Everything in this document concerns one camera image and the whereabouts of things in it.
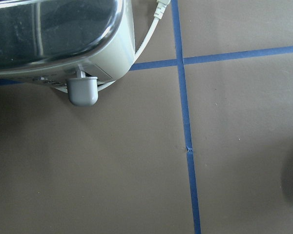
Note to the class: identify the silver white toaster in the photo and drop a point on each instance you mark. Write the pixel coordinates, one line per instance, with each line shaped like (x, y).
(71, 45)

